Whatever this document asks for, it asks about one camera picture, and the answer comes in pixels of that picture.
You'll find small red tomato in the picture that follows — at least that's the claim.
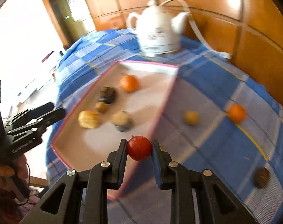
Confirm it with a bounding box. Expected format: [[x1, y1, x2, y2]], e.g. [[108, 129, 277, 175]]
[[127, 136, 151, 161]]

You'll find small tan longan fruit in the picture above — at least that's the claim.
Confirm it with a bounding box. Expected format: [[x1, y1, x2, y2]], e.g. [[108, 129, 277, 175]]
[[95, 102, 108, 114]]

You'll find small tan round fruit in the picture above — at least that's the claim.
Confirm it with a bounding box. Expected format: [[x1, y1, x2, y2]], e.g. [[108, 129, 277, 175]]
[[184, 111, 199, 125]]

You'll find orange tangerine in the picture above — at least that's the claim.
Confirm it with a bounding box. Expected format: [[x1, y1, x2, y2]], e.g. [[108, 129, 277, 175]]
[[227, 104, 247, 124], [120, 75, 139, 93]]

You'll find dark brown oval fruit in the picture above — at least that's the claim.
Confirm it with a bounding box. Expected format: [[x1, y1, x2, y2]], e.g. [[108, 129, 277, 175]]
[[253, 167, 270, 189]]

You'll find person left hand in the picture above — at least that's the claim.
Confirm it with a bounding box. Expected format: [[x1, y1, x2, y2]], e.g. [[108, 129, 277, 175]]
[[0, 155, 28, 188]]

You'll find pink shallow cardboard tray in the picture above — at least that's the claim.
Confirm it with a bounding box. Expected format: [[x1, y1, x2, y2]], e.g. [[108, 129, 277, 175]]
[[50, 60, 180, 201]]

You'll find blue plaid tablecloth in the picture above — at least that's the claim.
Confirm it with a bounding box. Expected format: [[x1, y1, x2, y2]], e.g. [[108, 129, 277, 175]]
[[56, 29, 283, 223]]

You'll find wooden door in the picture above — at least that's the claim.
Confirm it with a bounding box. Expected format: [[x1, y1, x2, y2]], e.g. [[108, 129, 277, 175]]
[[42, 0, 96, 49]]

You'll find white ceramic electric kettle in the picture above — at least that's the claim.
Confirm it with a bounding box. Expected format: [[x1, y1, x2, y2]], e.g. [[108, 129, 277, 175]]
[[126, 0, 190, 56]]

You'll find white kettle power cord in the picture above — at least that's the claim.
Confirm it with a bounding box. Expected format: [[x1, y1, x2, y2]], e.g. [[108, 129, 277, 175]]
[[159, 0, 233, 60]]

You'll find wooden wall cabinet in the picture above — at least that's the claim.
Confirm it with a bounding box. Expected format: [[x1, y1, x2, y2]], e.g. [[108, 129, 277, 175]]
[[85, 0, 283, 106]]

